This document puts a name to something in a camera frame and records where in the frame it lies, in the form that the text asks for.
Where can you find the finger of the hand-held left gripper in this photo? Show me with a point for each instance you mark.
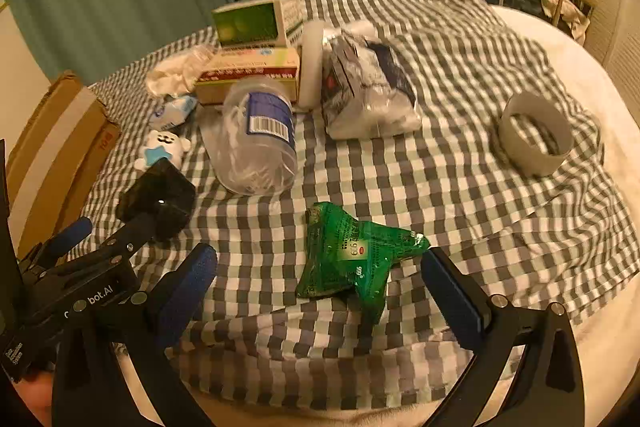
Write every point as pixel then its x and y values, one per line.
pixel 70 237
pixel 132 232

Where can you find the pile of clothes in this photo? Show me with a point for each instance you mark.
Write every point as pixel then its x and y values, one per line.
pixel 565 7

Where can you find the tape roll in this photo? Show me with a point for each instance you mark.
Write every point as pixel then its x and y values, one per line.
pixel 530 147

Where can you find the clear plastic jar blue label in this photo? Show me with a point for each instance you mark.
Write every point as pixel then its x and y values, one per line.
pixel 245 147

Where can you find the checked blanket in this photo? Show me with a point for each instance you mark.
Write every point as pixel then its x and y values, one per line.
pixel 450 232

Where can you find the black small box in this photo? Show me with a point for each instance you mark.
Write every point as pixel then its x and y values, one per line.
pixel 160 197

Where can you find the clear plastic bag with packets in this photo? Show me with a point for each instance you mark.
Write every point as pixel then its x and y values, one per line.
pixel 365 87

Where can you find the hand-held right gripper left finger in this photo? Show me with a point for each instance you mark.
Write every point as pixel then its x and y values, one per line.
pixel 187 292

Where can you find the green packet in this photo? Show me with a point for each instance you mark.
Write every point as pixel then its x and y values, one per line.
pixel 345 257

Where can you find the green and white box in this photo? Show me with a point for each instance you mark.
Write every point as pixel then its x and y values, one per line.
pixel 250 24

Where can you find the white louvred wardrobe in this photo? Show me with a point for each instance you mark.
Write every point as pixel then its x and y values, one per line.
pixel 615 32

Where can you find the blue and white small packet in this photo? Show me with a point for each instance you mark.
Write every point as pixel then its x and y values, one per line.
pixel 172 112

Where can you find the white toy figure blue star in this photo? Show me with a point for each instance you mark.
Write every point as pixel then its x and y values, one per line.
pixel 162 149

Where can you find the white cylinder roll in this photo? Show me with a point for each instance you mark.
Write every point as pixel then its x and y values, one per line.
pixel 312 62

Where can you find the white bed sheet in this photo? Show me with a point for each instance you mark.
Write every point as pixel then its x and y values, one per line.
pixel 575 57

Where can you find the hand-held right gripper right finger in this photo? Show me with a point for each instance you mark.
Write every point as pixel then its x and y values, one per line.
pixel 450 302

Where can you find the white crumpled plastic wrap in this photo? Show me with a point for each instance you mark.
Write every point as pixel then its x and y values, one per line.
pixel 172 69

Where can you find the person's left hand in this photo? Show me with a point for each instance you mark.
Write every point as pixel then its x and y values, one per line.
pixel 35 399

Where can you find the cardboard box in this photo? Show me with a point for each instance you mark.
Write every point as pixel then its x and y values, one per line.
pixel 50 147

